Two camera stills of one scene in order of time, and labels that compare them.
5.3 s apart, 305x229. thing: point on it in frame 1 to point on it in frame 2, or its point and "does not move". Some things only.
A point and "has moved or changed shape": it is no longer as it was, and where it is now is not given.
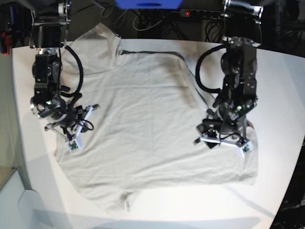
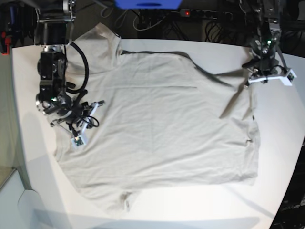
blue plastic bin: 148,4 does not move
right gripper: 219,129 to 265,67
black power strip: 200,14 does not move
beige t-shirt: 143,137 has moved or changed shape
